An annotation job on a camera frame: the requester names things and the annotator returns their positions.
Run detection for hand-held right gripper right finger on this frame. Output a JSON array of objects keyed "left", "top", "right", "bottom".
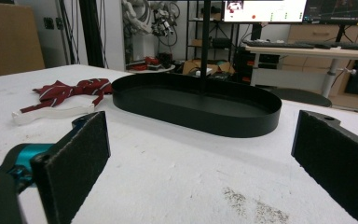
[{"left": 291, "top": 109, "right": 358, "bottom": 224}]

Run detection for dark round chair seat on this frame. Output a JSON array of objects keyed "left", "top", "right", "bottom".
[{"left": 268, "top": 88, "right": 333, "bottom": 107}]

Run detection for white plastic strip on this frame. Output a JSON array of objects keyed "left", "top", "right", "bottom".
[{"left": 11, "top": 104, "right": 96, "bottom": 126}]

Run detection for black computer tower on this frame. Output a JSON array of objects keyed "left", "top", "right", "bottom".
[{"left": 233, "top": 46, "right": 282, "bottom": 84}]

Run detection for black hanging cables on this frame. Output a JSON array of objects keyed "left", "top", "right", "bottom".
[{"left": 58, "top": 0, "right": 79, "bottom": 65}]

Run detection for brown wooden board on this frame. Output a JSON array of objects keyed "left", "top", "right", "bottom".
[{"left": 0, "top": 2, "right": 46, "bottom": 79}]

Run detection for black vertical stand pole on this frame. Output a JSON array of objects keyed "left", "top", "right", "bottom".
[{"left": 200, "top": 0, "right": 213, "bottom": 94}]

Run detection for dark computer monitor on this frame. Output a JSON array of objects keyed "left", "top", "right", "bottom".
[{"left": 302, "top": 0, "right": 358, "bottom": 26}]

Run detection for red striped bow tie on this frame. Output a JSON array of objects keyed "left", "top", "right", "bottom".
[{"left": 20, "top": 77, "right": 114, "bottom": 114}]

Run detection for black keyboard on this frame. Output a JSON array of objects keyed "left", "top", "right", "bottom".
[
  {"left": 295, "top": 41, "right": 358, "bottom": 51},
  {"left": 243, "top": 40, "right": 315, "bottom": 49}
]

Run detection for black metal shelf rack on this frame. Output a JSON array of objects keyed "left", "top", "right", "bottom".
[{"left": 185, "top": 0, "right": 241, "bottom": 63}]

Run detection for small robot device with cables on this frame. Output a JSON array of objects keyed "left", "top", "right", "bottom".
[{"left": 150, "top": 1, "right": 181, "bottom": 39}]

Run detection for black oval metal tray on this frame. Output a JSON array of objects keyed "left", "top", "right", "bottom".
[{"left": 111, "top": 72, "right": 282, "bottom": 138}]

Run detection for round white side table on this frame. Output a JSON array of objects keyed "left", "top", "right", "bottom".
[{"left": 127, "top": 64, "right": 176, "bottom": 75}]

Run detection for black wall socket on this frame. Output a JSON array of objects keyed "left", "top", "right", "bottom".
[{"left": 43, "top": 17, "right": 55, "bottom": 31}]

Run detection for bright computer monitor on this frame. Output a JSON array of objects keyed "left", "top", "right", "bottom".
[{"left": 223, "top": 0, "right": 308, "bottom": 23}]

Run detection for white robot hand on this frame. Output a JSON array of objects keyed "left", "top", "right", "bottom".
[{"left": 121, "top": 0, "right": 152, "bottom": 35}]

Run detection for red tool on side table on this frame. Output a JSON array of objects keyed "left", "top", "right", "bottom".
[{"left": 132, "top": 56, "right": 163, "bottom": 71}]

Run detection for black metal frame post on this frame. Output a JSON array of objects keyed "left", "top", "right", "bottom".
[{"left": 78, "top": 0, "right": 105, "bottom": 69}]

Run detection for open cardboard box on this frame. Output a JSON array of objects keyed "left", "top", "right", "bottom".
[{"left": 182, "top": 59, "right": 236, "bottom": 76}]

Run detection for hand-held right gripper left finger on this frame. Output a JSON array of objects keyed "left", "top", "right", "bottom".
[{"left": 31, "top": 110, "right": 111, "bottom": 224}]

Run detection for light wooden office desk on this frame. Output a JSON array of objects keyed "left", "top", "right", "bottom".
[{"left": 244, "top": 45, "right": 358, "bottom": 99}]

